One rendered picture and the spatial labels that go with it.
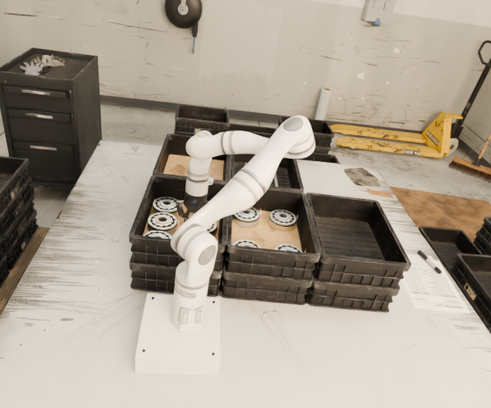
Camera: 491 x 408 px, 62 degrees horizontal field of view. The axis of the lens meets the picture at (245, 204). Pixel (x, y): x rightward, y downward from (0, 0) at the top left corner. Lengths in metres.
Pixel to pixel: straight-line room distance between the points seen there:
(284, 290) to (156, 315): 0.43
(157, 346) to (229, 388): 0.23
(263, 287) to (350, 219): 0.53
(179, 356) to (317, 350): 0.43
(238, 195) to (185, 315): 0.37
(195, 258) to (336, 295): 0.60
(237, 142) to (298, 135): 0.19
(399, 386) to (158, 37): 4.02
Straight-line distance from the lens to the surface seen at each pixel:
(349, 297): 1.48
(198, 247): 1.01
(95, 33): 4.79
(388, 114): 5.25
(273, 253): 1.29
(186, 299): 1.15
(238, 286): 1.40
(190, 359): 1.19
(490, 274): 2.67
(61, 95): 2.79
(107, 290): 1.46
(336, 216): 1.72
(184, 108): 3.34
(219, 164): 1.95
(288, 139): 1.13
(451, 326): 1.66
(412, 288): 1.73
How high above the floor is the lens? 1.72
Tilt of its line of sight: 32 degrees down
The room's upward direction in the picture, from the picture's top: 9 degrees clockwise
